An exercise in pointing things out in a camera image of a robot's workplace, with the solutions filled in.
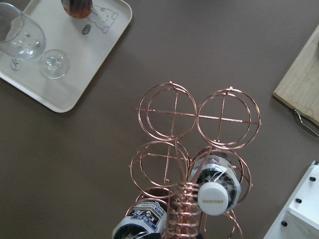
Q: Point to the wooden cutting board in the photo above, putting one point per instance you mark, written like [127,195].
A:
[299,88]

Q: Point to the copper wire bottle basket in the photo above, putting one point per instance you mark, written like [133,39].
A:
[183,131]

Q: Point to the wine glass on tray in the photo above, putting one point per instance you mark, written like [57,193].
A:
[23,39]

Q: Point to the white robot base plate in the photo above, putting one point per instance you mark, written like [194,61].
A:
[299,218]

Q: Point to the cream serving tray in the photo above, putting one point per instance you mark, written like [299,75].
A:
[81,44]

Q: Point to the tea bottle in basket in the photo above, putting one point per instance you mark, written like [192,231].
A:
[219,187]
[146,218]

